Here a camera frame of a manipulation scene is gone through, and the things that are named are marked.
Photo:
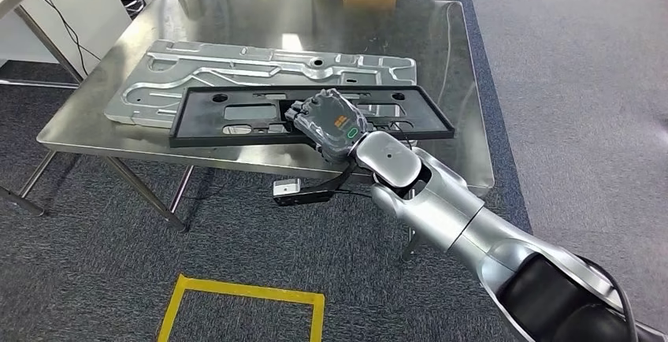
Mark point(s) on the stamped sheet metal panel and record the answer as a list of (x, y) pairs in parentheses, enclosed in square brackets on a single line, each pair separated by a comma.
[(172, 68)]

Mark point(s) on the stainless steel workbench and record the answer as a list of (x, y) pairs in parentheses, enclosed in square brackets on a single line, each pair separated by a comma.
[(313, 31)]

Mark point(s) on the black camera bracket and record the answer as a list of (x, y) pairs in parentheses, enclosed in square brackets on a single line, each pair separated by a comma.
[(318, 196)]

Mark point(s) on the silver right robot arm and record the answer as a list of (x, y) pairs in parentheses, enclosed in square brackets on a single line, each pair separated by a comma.
[(443, 209)]

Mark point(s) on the white partition panel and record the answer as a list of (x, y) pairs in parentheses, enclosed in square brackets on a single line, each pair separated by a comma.
[(78, 11)]

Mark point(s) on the black plastic panel part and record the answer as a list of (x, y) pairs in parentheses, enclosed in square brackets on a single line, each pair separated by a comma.
[(203, 120)]

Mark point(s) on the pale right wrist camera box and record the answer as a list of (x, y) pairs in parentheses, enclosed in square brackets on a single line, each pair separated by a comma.
[(287, 187)]

